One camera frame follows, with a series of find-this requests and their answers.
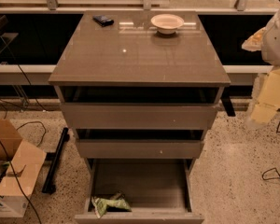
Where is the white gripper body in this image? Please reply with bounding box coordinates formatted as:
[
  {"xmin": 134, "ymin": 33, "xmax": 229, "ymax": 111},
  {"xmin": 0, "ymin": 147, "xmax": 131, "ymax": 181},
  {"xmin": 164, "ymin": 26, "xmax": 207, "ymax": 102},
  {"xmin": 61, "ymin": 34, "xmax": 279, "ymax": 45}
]
[{"xmin": 262, "ymin": 67, "xmax": 280, "ymax": 109}]

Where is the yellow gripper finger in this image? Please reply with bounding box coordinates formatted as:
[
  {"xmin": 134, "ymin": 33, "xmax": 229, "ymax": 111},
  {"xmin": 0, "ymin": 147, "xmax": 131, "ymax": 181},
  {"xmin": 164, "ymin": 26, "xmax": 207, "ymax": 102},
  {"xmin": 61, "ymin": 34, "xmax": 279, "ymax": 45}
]
[
  {"xmin": 245, "ymin": 102, "xmax": 277, "ymax": 129},
  {"xmin": 242, "ymin": 27, "xmax": 266, "ymax": 52}
]

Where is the green jalapeno chip bag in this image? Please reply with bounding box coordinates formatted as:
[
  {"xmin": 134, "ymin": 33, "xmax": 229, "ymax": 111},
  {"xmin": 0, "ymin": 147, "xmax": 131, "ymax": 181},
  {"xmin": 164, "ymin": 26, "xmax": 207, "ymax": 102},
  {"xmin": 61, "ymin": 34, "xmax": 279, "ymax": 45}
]
[{"xmin": 91, "ymin": 192, "xmax": 132, "ymax": 218}]

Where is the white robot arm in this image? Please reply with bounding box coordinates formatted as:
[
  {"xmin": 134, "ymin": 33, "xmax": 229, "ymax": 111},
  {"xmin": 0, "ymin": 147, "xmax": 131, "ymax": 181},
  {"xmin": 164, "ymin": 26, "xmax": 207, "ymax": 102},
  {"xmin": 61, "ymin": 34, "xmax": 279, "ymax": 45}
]
[{"xmin": 242, "ymin": 8, "xmax": 280, "ymax": 129}]

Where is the grey middle drawer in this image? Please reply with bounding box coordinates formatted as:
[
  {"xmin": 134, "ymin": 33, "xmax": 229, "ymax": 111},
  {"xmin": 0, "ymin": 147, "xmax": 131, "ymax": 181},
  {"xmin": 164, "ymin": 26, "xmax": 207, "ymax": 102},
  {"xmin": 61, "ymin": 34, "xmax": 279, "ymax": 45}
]
[{"xmin": 76, "ymin": 129, "xmax": 204, "ymax": 159}]

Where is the grey drawer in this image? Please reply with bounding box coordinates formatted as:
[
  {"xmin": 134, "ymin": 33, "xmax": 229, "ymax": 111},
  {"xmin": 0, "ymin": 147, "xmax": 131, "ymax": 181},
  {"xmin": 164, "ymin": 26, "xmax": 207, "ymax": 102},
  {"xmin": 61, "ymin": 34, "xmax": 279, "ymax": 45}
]
[
  {"xmin": 57, "ymin": 86, "xmax": 221, "ymax": 130},
  {"xmin": 76, "ymin": 129, "xmax": 204, "ymax": 159},
  {"xmin": 75, "ymin": 159, "xmax": 203, "ymax": 224}
]

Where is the grey drawer cabinet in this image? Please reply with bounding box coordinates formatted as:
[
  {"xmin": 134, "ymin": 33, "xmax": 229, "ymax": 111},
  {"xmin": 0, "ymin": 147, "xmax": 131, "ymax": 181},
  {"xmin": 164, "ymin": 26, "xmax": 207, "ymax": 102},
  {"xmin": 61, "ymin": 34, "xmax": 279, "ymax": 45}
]
[{"xmin": 48, "ymin": 9, "xmax": 231, "ymax": 161}]

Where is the grey bottom drawer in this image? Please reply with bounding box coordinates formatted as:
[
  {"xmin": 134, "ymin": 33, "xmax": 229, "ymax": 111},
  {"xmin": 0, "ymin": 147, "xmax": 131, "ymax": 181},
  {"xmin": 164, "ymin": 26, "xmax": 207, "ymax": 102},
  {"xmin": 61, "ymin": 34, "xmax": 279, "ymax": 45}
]
[{"xmin": 75, "ymin": 159, "xmax": 203, "ymax": 224}]

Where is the grey top drawer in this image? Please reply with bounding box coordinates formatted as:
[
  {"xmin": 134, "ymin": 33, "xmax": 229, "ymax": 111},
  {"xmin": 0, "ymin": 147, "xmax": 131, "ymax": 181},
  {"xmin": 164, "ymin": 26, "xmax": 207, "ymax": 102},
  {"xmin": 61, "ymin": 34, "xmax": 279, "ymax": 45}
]
[{"xmin": 57, "ymin": 86, "xmax": 221, "ymax": 130}]

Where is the black stand leg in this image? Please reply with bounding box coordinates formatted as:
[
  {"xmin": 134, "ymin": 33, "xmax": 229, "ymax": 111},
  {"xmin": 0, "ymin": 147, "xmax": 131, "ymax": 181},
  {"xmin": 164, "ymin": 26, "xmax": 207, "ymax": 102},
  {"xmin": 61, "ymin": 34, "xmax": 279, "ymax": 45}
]
[{"xmin": 221, "ymin": 89, "xmax": 235, "ymax": 117}]

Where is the white bowl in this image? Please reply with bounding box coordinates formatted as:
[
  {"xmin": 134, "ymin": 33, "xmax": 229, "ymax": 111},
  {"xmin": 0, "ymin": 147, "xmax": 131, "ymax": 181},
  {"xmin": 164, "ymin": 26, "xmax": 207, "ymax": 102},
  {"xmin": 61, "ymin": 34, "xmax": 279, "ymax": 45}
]
[{"xmin": 150, "ymin": 14, "xmax": 184, "ymax": 35}]

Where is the dark blue snack pack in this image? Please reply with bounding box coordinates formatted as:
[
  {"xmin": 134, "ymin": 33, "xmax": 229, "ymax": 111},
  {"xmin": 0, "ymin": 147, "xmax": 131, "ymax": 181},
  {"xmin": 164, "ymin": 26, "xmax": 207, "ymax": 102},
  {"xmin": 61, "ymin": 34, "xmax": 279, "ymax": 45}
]
[{"xmin": 92, "ymin": 15, "xmax": 114, "ymax": 27}]

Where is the black metal bar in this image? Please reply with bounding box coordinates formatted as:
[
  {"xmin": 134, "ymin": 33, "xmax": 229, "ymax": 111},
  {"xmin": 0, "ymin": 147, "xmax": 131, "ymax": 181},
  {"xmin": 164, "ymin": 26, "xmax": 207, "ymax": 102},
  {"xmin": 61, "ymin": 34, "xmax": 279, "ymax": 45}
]
[{"xmin": 42, "ymin": 127, "xmax": 69, "ymax": 194}]

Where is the brown cardboard box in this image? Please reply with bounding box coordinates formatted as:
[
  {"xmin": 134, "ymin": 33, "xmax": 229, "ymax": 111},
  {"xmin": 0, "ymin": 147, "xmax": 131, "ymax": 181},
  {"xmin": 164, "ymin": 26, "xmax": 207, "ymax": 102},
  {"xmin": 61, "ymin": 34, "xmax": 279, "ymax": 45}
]
[{"xmin": 0, "ymin": 119, "xmax": 46, "ymax": 217}]

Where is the black cable right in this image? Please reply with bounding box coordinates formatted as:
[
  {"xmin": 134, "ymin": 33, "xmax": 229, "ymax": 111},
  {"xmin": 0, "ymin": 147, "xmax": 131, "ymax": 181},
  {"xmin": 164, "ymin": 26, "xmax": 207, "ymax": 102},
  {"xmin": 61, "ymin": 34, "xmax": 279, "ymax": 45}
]
[{"xmin": 261, "ymin": 115, "xmax": 280, "ymax": 189}]

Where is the black cable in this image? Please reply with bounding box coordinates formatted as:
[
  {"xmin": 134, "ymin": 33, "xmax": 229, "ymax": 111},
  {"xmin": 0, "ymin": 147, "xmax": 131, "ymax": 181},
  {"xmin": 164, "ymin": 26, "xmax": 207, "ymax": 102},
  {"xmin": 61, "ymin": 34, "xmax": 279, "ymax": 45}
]
[
  {"xmin": 0, "ymin": 31, "xmax": 49, "ymax": 224},
  {"xmin": 261, "ymin": 115, "xmax": 280, "ymax": 189}
]

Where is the black cable left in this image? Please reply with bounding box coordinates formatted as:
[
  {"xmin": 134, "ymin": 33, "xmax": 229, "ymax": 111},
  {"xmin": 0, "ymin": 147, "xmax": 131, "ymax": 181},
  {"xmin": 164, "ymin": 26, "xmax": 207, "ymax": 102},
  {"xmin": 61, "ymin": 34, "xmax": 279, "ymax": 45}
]
[{"xmin": 0, "ymin": 31, "xmax": 49, "ymax": 224}]

